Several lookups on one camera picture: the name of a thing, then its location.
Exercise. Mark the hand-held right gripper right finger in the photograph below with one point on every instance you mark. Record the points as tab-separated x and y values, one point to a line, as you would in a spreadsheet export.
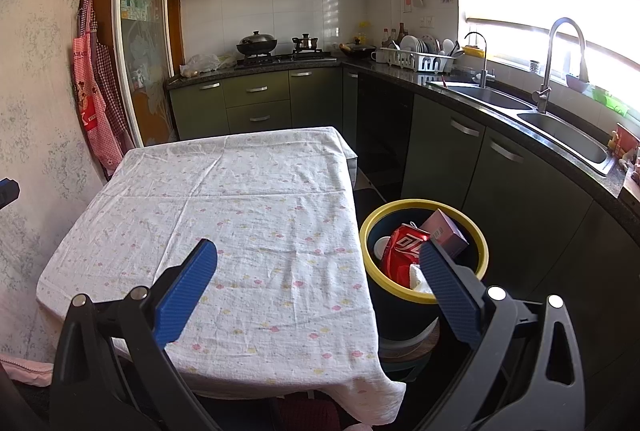
450	296

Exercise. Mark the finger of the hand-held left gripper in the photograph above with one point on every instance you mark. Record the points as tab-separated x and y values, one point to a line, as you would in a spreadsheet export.
7	192

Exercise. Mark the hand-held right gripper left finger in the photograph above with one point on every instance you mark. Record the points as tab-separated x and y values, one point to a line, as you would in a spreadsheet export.
187	296

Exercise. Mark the yellow rimmed blue bin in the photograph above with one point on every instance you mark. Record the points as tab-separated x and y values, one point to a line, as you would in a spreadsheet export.
395	311

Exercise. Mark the red soda can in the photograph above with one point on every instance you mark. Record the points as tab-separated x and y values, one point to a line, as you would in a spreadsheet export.
405	251

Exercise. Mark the purple cardboard box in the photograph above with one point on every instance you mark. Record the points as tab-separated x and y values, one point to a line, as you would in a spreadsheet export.
445	231

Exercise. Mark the white dotted tablecloth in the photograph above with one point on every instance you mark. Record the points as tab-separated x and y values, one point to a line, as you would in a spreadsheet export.
225	211

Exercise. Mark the red checked apron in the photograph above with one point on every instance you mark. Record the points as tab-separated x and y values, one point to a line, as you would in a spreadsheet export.
92	111

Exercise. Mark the dark red gingham apron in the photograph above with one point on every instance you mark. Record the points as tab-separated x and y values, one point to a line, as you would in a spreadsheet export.
112	86

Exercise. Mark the pink clothing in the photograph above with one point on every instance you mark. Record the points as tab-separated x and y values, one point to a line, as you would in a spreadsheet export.
25	368

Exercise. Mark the frosted glass sliding door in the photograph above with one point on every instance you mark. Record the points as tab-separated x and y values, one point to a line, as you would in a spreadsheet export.
142	61

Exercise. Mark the steel double sink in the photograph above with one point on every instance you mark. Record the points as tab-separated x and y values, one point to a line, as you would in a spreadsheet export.
570	136

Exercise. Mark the green lower kitchen cabinets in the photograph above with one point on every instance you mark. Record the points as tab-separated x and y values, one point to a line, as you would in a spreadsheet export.
255	101

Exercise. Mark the tall steel faucet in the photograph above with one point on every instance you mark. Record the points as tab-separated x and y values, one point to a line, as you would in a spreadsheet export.
542	96

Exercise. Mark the black kitchen countertop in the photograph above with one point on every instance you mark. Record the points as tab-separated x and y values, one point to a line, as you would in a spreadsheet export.
400	72

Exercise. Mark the clear plastic bag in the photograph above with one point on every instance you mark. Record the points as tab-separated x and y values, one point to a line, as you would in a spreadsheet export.
205	63

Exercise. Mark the small steel faucet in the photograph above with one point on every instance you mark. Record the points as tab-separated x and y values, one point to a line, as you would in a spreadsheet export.
483	61

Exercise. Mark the white dish rack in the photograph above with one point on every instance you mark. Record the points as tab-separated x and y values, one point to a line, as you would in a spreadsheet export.
417	58

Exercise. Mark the green plastic container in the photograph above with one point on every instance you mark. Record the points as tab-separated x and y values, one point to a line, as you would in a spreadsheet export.
610	101

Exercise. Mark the black gas stove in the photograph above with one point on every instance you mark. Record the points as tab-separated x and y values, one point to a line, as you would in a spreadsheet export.
285	59

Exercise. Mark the black wok with lid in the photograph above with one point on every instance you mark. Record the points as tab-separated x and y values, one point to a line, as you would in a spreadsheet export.
256	43

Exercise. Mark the black frying pan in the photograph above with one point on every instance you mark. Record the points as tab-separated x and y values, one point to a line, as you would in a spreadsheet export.
357	50

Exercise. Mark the small steel pot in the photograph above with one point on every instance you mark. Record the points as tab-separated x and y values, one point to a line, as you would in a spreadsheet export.
306	43

